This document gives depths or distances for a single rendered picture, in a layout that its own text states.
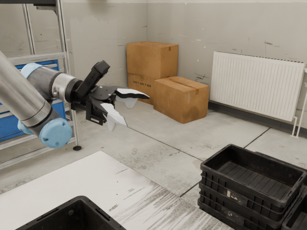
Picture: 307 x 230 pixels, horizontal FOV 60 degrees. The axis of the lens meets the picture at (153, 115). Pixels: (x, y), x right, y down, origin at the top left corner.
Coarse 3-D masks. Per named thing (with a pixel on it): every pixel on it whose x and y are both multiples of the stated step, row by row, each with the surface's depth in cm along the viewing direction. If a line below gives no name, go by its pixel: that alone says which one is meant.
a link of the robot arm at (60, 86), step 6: (60, 78) 71; (66, 78) 71; (72, 78) 72; (54, 84) 71; (60, 84) 71; (66, 84) 70; (54, 90) 71; (60, 90) 71; (66, 90) 71; (54, 96) 73; (60, 96) 71; (66, 102) 74
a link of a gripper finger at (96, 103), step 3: (90, 99) 68; (93, 99) 68; (93, 102) 67; (96, 102) 67; (99, 102) 67; (102, 102) 67; (93, 105) 67; (96, 105) 66; (99, 105) 66; (96, 108) 66; (99, 108) 65; (102, 108) 65; (99, 111) 66; (102, 111) 65; (105, 111) 64; (105, 114) 65
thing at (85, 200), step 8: (72, 200) 55; (80, 200) 56; (88, 200) 55; (56, 208) 54; (64, 208) 54; (88, 208) 54; (96, 208) 53; (40, 216) 51; (48, 216) 51; (104, 216) 52; (32, 224) 49; (112, 224) 49
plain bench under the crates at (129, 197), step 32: (96, 160) 112; (32, 192) 93; (64, 192) 93; (96, 192) 93; (128, 192) 93; (160, 192) 93; (0, 224) 80; (128, 224) 80; (160, 224) 80; (192, 224) 80; (224, 224) 80
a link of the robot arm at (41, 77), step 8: (32, 64) 74; (24, 72) 73; (32, 72) 72; (40, 72) 72; (48, 72) 72; (56, 72) 73; (32, 80) 72; (40, 80) 72; (48, 80) 71; (40, 88) 72; (48, 88) 71; (48, 96) 74
